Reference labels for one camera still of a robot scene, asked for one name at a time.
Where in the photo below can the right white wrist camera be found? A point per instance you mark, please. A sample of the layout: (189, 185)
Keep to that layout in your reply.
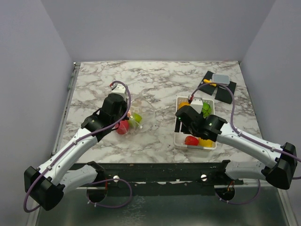
(197, 104)

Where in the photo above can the clear zip top bag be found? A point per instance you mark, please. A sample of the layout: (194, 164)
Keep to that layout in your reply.
(143, 107)

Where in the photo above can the orange yellow toy potato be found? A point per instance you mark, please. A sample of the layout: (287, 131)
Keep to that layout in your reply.
(183, 104)

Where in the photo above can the dark green toy melon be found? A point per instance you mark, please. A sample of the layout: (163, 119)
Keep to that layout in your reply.
(206, 110)

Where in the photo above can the black foam block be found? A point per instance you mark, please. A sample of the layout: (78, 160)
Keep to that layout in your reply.
(208, 89)
(223, 95)

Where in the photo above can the small red toy fruit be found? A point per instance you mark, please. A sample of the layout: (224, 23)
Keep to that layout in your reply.
(190, 140)

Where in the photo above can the red toy apple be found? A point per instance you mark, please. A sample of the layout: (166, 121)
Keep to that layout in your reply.
(123, 128)

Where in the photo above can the aluminium rail frame front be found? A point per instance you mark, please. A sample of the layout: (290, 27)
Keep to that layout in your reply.
(244, 202)

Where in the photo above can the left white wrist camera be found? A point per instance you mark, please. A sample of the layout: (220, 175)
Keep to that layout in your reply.
(119, 89)

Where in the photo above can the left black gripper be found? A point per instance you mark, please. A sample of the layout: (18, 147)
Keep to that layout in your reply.
(125, 107)

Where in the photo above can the yellow handled knife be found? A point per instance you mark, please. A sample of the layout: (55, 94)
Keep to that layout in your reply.
(209, 82)

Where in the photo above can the white perforated plastic basket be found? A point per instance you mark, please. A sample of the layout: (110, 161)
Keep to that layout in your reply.
(179, 137)

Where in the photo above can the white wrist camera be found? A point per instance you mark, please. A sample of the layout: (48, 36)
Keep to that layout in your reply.
(197, 104)
(119, 89)

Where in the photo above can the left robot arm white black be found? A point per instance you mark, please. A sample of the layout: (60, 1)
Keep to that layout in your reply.
(46, 185)

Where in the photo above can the light green toy apple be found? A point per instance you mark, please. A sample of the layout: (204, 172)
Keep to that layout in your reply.
(136, 117)

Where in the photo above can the grey lidded plastic box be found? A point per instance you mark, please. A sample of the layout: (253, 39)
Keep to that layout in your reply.
(220, 78)

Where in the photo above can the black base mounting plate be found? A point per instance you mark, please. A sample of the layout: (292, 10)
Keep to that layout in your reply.
(160, 179)

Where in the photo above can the black foam block left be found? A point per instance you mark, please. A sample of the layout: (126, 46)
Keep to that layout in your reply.
(208, 89)

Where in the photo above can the aluminium rail left edge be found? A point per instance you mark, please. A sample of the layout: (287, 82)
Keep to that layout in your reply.
(70, 89)

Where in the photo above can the black foam block right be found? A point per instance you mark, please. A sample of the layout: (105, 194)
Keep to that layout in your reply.
(223, 95)

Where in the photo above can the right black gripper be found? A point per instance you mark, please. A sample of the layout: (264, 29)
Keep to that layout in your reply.
(177, 125)

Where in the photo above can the yellow toy lemon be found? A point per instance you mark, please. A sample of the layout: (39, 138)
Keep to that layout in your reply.
(205, 142)

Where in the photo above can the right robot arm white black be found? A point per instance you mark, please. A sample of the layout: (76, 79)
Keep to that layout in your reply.
(275, 164)

